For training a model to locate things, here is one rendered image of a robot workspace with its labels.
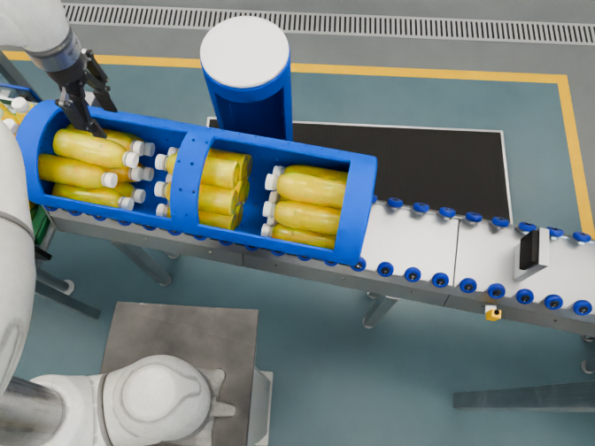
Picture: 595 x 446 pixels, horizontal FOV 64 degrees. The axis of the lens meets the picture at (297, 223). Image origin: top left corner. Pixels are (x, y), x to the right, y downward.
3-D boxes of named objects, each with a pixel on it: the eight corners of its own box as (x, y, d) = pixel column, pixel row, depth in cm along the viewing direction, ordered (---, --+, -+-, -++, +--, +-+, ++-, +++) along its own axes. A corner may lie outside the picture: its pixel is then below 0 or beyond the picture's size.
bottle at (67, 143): (71, 137, 127) (137, 154, 127) (60, 159, 125) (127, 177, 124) (60, 123, 121) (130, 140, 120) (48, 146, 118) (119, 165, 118)
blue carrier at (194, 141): (351, 280, 130) (366, 242, 104) (50, 220, 137) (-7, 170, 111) (367, 189, 141) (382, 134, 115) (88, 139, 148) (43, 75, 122)
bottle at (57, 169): (31, 157, 121) (100, 171, 120) (49, 149, 128) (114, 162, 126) (34, 182, 124) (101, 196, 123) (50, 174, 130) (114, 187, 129)
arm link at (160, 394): (218, 430, 105) (200, 426, 85) (134, 452, 103) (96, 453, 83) (205, 357, 111) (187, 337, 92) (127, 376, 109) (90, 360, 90)
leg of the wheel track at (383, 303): (374, 329, 220) (400, 301, 161) (361, 326, 220) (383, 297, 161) (375, 317, 222) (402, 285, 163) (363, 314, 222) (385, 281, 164)
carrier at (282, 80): (225, 168, 233) (252, 214, 224) (183, 40, 152) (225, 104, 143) (275, 142, 238) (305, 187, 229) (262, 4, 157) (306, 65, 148)
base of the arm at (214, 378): (227, 455, 108) (225, 455, 103) (132, 440, 109) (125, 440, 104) (243, 372, 116) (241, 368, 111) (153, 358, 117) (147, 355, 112)
